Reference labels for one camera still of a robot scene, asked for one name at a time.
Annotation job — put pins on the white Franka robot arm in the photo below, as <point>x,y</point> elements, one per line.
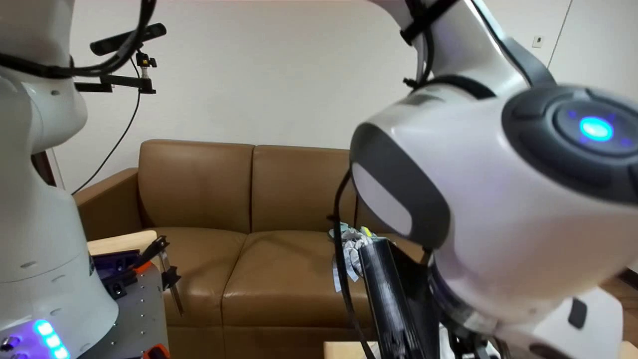
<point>499,219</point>

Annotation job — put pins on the teal cloth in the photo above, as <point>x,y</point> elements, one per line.
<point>340,229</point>

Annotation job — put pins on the brown leather sofa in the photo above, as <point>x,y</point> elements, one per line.
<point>200,185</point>

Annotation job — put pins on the black orange clamp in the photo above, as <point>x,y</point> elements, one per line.
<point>150,251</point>

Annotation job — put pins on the light wooden board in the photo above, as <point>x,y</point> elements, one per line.
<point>122,241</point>

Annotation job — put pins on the gray perforated mounting plate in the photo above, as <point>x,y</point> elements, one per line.
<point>132,319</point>

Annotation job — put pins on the white door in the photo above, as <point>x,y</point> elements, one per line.
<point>599,39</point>

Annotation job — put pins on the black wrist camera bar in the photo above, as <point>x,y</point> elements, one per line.
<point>390,305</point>

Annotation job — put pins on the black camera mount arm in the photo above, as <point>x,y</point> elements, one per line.
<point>112,81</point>

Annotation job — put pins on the black bar camera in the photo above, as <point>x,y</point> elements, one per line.
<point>126,39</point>

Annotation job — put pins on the small white wall thermostat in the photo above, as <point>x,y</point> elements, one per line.
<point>537,39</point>

